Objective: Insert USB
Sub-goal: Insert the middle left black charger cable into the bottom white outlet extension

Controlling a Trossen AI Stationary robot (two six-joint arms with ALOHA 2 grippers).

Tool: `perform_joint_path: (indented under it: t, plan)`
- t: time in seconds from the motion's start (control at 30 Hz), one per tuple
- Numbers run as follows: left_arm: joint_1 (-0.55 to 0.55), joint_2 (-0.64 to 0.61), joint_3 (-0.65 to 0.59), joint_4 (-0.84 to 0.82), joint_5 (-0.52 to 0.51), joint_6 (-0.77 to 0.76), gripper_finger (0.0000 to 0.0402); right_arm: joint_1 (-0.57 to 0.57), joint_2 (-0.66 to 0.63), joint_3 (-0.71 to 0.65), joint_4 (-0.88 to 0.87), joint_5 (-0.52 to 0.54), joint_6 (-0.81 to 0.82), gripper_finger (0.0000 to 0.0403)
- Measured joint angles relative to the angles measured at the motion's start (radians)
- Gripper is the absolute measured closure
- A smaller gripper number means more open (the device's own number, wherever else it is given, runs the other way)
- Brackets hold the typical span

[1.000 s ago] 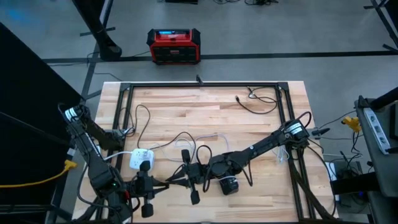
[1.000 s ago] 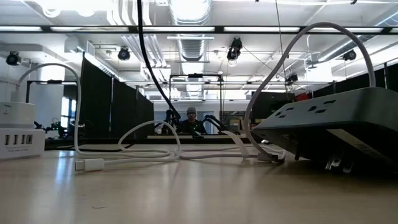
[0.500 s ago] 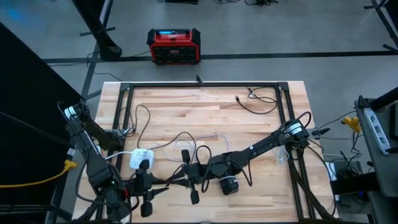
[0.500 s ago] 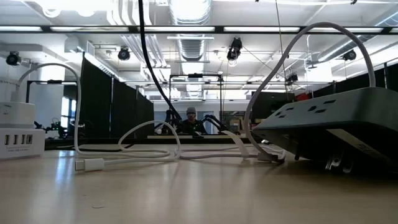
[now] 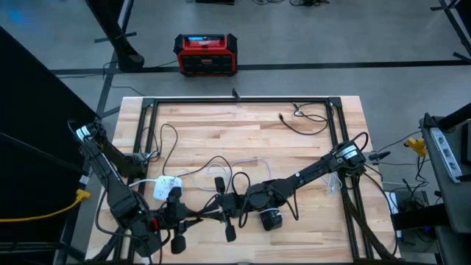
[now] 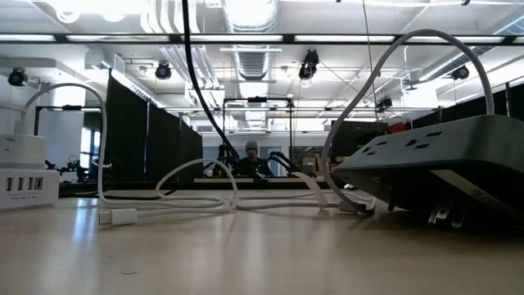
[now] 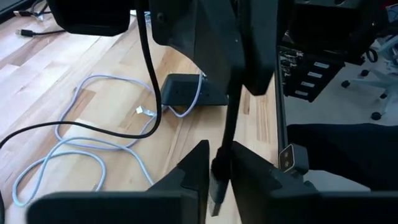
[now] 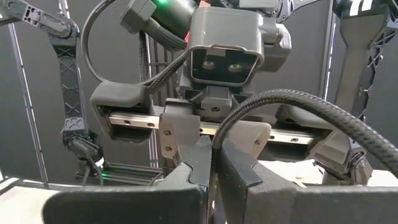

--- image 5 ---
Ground grey cart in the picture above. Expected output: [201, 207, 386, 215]
[419, 102, 471, 265]

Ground black curtain partition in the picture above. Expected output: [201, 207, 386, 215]
[0, 24, 99, 265]

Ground white USB charging hub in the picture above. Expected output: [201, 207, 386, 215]
[152, 175, 184, 202]

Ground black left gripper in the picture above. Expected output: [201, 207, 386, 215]
[157, 187, 206, 255]

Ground red portable power station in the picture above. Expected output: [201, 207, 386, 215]
[172, 32, 239, 78]

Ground white looped cable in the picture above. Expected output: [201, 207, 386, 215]
[322, 172, 343, 194]

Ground yellow extension cord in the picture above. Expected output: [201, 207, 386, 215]
[0, 188, 93, 223]

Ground black looped cable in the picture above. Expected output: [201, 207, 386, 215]
[139, 123, 235, 196]

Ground black cable bundle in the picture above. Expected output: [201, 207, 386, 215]
[86, 227, 144, 265]
[340, 176, 402, 263]

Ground black equipment box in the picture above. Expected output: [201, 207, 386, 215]
[391, 203, 449, 232]

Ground black stand post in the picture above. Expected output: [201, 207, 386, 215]
[84, 0, 146, 74]

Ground white tagged USB cable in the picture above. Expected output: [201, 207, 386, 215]
[175, 163, 232, 193]

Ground black USB cable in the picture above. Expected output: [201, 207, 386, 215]
[277, 102, 330, 137]

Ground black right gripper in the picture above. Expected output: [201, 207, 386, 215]
[204, 177, 248, 244]

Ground black metal rig frame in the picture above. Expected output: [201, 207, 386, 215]
[84, 96, 402, 265]

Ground black clamp handle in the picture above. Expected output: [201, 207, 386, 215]
[368, 150, 392, 162]

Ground grey power strip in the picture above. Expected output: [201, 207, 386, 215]
[429, 127, 464, 184]

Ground black Addtam power cube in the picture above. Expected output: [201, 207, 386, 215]
[258, 207, 283, 232]

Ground white coiled cable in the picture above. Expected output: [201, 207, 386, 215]
[127, 177, 157, 189]

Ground black stand legs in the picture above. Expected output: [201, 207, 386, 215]
[430, 0, 471, 63]

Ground yellow plug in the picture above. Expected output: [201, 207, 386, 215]
[403, 137, 428, 158]

